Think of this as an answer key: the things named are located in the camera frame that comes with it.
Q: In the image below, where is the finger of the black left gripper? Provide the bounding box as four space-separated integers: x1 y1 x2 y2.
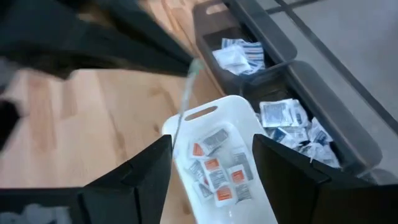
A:
55 35 191 78
105 6 194 68

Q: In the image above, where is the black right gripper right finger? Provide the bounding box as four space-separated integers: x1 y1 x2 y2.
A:
252 134 331 224

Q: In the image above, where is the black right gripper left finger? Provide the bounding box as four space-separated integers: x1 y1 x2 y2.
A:
83 134 174 224

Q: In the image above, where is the red print white packet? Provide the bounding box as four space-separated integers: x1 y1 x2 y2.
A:
185 159 208 184
188 141 206 160
213 182 253 208
192 180 215 203

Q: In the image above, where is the green print bandage packet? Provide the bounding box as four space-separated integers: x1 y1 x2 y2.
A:
172 58 203 149

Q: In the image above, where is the white plastic bin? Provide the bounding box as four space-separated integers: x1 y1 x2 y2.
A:
161 95 279 224

